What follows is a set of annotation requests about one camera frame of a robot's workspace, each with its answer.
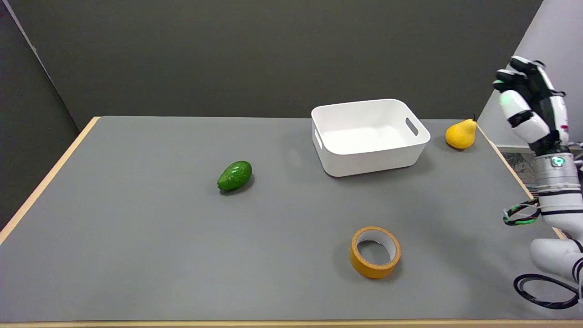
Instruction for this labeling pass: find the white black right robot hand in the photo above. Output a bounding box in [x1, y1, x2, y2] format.
[492, 56, 570, 154]

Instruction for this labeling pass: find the yellow tape roll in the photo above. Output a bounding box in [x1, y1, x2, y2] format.
[349, 226, 402, 279]

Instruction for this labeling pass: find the yellow pear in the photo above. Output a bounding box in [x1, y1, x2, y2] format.
[445, 115, 477, 150]

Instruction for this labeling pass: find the white plastic bin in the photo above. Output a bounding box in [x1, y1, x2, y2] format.
[311, 98, 431, 178]

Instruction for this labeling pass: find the green avocado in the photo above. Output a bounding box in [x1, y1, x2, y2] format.
[216, 160, 253, 192]

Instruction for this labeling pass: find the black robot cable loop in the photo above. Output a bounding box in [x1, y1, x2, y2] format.
[513, 273, 583, 310]

